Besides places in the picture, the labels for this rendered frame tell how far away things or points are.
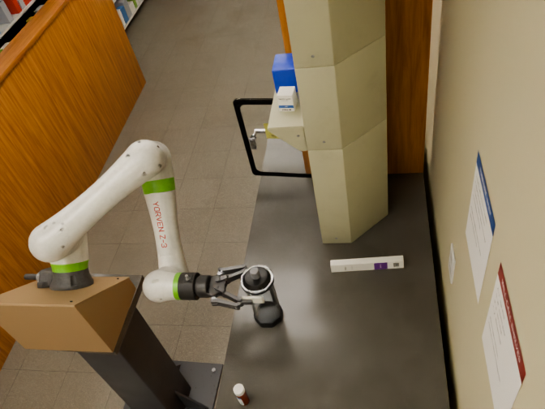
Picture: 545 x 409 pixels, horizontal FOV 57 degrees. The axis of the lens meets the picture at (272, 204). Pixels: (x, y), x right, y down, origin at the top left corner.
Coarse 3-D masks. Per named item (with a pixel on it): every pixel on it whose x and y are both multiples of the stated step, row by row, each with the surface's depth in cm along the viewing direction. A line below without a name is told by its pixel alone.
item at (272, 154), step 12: (240, 108) 194; (252, 108) 193; (264, 108) 191; (252, 120) 197; (264, 120) 196; (252, 132) 202; (264, 132) 201; (264, 144) 206; (276, 144) 204; (288, 144) 202; (264, 156) 210; (276, 156) 209; (288, 156) 207; (300, 156) 205; (264, 168) 216; (276, 168) 214; (288, 168) 212; (300, 168) 211
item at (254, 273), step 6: (252, 270) 157; (258, 270) 157; (264, 270) 160; (246, 276) 160; (252, 276) 158; (258, 276) 158; (264, 276) 159; (270, 276) 160; (246, 282) 159; (252, 282) 158; (258, 282) 158; (264, 282) 158; (252, 288) 157; (258, 288) 157
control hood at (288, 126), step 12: (276, 96) 167; (276, 108) 163; (300, 108) 160; (276, 120) 158; (288, 120) 157; (300, 120) 156; (276, 132) 157; (288, 132) 156; (300, 132) 156; (300, 144) 159
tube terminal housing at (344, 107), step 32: (352, 64) 141; (384, 64) 150; (320, 96) 145; (352, 96) 148; (384, 96) 158; (320, 128) 154; (352, 128) 156; (384, 128) 167; (320, 160) 163; (352, 160) 165; (384, 160) 177; (320, 192) 174; (352, 192) 175; (384, 192) 188; (320, 224) 186; (352, 224) 186
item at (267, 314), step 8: (240, 280) 161; (272, 280) 159; (264, 288) 157; (272, 288) 162; (264, 296) 160; (272, 296) 164; (256, 304) 164; (264, 304) 163; (272, 304) 166; (256, 312) 168; (264, 312) 167; (272, 312) 168; (280, 312) 173; (264, 320) 170; (272, 320) 171
